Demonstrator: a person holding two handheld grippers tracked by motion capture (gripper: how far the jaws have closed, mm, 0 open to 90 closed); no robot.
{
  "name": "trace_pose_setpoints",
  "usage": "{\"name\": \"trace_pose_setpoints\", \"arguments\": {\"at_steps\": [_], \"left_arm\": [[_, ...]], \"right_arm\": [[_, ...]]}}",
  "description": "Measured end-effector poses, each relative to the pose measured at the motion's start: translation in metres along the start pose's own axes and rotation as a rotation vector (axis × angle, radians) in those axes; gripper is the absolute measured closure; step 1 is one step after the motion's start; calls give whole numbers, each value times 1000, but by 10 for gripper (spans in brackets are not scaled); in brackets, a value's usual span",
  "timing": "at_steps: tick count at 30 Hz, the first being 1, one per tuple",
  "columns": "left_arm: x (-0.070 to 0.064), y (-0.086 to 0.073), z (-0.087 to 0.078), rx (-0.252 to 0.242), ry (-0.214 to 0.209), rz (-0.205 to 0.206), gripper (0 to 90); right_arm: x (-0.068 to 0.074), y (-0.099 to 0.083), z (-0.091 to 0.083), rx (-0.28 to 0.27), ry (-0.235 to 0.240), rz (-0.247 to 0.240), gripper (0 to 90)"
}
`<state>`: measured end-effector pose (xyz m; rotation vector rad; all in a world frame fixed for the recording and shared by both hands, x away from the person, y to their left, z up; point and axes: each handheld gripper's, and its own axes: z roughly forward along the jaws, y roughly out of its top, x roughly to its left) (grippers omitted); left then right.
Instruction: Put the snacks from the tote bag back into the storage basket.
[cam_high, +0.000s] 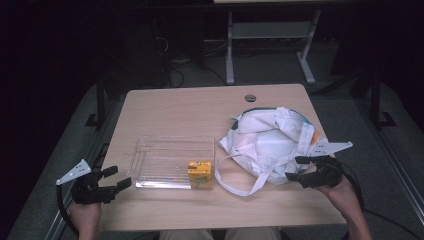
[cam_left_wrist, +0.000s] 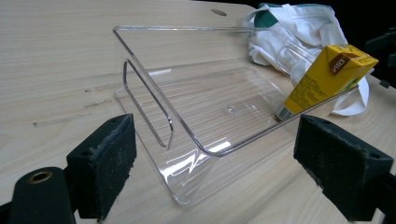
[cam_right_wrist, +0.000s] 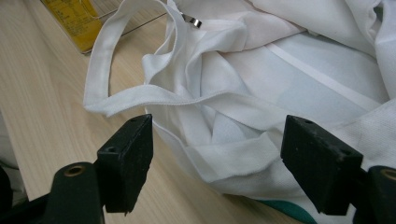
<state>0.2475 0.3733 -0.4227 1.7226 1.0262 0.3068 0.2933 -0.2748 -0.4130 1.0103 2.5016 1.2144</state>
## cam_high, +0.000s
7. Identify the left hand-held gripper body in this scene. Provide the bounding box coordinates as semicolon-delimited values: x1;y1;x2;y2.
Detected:
55;158;118;205

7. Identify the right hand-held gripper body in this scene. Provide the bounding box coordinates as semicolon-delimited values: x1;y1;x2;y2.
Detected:
300;139;354;190

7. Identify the white tote bag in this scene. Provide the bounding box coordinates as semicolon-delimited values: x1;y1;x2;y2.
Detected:
214;106;330;198

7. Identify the clear plastic tray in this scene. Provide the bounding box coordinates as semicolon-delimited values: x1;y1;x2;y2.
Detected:
127;134;216;191

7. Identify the yellow juice box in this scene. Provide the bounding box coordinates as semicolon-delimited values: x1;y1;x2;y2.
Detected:
187;160;214;191

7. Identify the person's left hand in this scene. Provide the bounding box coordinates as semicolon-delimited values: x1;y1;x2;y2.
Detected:
67;199;103;232

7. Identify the person's right hand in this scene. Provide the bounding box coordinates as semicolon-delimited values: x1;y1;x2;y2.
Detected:
314;178;360;209

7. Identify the black metal stand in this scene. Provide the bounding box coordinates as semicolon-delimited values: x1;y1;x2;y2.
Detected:
369;68;398;130
84;74;108;132

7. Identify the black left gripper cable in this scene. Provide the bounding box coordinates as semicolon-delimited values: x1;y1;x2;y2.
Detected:
55;183;80;238

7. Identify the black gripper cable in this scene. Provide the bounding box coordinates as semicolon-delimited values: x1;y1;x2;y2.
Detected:
55;183;80;238
334;161;419;240

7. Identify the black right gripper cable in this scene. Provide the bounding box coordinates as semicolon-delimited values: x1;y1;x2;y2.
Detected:
334;161;419;240

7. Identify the aluminium floor rail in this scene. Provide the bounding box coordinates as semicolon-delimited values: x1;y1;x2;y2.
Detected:
44;143;111;240
353;98;424;218

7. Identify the black floor cable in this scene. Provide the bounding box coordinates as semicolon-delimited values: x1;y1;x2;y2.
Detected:
165;64;186;90

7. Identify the white metal desk frame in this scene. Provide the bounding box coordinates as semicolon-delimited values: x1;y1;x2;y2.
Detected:
224;8;323;86

